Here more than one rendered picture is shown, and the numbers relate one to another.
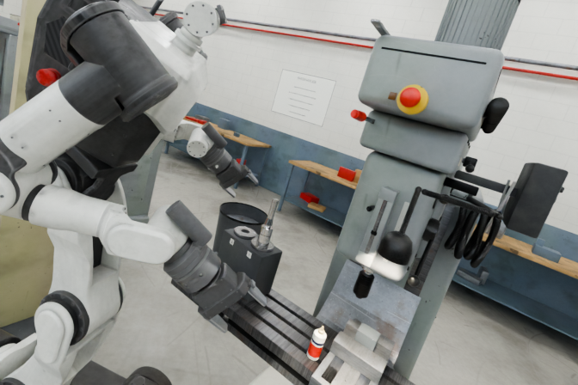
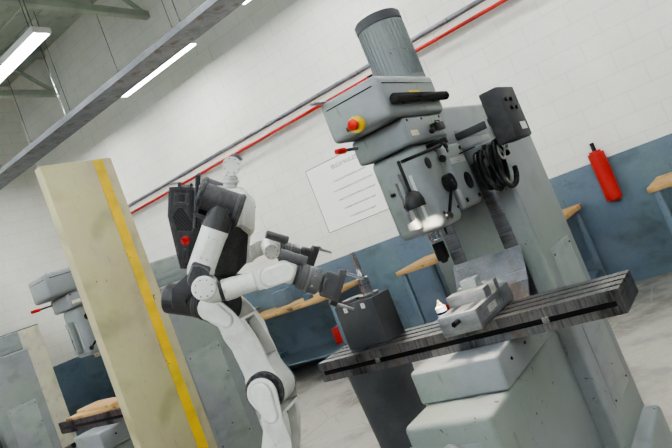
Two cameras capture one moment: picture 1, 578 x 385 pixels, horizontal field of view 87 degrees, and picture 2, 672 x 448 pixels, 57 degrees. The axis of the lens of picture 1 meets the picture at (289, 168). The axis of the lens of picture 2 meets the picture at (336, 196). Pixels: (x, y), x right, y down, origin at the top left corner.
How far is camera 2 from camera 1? 1.51 m
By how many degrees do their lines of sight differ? 15
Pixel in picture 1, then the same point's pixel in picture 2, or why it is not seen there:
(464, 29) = (378, 55)
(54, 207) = (231, 283)
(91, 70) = (214, 210)
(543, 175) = (487, 99)
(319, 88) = not seen: hidden behind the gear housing
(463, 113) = (380, 113)
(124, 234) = (267, 272)
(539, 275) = not seen: outside the picture
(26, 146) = (207, 259)
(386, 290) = (495, 261)
